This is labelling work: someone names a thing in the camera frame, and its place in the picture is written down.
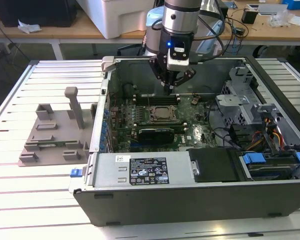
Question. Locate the silver power supply unit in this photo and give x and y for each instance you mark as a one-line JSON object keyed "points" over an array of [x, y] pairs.
{"points": [[107, 172]]}

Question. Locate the clear plastic bag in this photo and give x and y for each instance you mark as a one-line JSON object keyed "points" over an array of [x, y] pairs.
{"points": [[280, 19]]}

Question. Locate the large black box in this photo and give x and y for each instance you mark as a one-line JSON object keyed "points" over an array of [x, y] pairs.
{"points": [[35, 12]]}

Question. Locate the large white box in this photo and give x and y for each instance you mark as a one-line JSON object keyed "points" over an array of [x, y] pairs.
{"points": [[120, 17]]}

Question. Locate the small black box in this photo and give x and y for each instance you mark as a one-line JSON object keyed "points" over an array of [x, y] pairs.
{"points": [[249, 16]]}

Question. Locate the crumpled white paper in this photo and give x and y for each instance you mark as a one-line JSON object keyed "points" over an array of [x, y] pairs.
{"points": [[28, 28]]}

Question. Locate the wooden desk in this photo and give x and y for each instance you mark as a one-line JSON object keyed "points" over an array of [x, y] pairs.
{"points": [[75, 31], [265, 33]]}

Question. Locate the open black PC case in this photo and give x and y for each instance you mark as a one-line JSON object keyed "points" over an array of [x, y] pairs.
{"points": [[190, 205]]}

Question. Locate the green motherboard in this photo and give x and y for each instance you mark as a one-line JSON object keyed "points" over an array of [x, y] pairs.
{"points": [[195, 132]]}

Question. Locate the hard disk in blue carrier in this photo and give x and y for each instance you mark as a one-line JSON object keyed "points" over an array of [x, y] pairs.
{"points": [[265, 167]]}

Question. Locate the blue case latch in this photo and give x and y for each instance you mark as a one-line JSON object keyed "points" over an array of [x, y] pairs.
{"points": [[75, 173]]}

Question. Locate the black graphics card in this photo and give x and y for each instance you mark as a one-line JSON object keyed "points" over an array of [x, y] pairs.
{"points": [[156, 136]]}

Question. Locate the blue cardboard box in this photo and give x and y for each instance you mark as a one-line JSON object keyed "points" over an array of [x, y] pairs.
{"points": [[297, 4]]}

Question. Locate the CPU socket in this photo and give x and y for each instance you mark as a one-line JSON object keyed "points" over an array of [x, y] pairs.
{"points": [[152, 119]]}

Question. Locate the grey plastic parts rack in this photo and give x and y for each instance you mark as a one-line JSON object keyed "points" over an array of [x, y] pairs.
{"points": [[57, 140]]}

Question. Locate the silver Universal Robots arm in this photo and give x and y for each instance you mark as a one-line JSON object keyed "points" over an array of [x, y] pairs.
{"points": [[180, 17]]}

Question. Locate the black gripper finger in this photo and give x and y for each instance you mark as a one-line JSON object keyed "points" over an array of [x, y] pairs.
{"points": [[160, 72], [186, 75]]}

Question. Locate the green RAM stick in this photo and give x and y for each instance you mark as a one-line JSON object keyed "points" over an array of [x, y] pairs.
{"points": [[51, 145]]}

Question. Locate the grey metal drive cage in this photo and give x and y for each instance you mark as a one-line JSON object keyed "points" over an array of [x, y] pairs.
{"points": [[240, 107]]}

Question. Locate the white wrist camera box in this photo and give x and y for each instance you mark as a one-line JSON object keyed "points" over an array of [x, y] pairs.
{"points": [[178, 63]]}

